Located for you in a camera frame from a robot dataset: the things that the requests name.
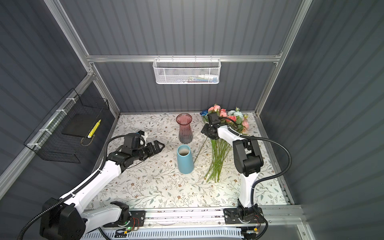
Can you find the yellow pen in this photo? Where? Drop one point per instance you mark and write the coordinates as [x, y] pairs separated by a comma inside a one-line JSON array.
[[94, 129]]

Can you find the pink glass vase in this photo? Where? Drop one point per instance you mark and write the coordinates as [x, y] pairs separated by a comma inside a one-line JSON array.
[[185, 131]]

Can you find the bunch of artificial flowers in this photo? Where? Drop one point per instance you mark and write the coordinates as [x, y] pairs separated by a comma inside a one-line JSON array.
[[220, 147]]

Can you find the items in white basket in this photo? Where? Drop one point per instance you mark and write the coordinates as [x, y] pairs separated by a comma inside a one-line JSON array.
[[200, 79]]

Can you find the white wire mesh basket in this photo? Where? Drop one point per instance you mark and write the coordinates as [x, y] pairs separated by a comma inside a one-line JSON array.
[[166, 73]]

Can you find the floral table mat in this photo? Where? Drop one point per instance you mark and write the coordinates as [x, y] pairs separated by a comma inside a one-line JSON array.
[[158, 183]]

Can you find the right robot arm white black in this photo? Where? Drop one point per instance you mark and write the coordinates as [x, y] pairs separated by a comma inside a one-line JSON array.
[[248, 160]]

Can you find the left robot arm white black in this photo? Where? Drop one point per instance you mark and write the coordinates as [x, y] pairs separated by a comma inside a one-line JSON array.
[[67, 217]]

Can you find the black pad in basket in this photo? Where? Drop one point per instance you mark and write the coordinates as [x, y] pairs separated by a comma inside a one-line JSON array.
[[79, 126]]

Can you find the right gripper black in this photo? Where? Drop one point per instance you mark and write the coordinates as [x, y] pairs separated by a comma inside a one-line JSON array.
[[204, 130]]

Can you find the black wire basket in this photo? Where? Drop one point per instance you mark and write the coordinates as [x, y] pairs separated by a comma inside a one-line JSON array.
[[50, 144]]

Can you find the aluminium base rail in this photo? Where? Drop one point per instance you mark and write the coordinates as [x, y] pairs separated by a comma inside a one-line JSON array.
[[214, 217]]

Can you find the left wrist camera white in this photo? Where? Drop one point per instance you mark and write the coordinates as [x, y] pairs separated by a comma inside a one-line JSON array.
[[143, 137]]

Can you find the teal ceramic vase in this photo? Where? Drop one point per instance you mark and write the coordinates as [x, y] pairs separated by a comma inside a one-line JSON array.
[[185, 159]]

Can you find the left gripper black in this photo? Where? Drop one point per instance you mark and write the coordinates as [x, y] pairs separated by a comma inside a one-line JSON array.
[[157, 149]]

